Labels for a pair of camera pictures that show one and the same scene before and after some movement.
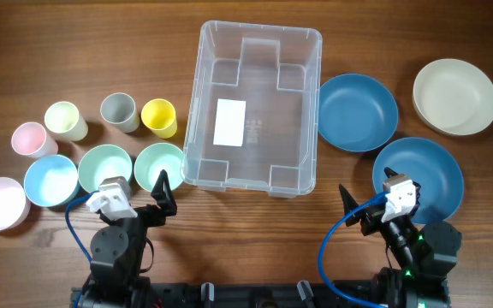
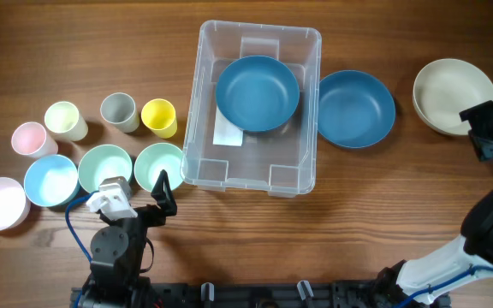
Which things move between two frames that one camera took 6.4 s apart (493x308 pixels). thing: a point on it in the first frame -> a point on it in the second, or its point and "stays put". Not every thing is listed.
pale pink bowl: (1, 204) stays put
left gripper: (163, 194) stays put
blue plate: (431, 165) -> (258, 93)
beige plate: (455, 97) stays put
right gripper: (372, 219) -> (485, 150)
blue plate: (358, 112) stays put
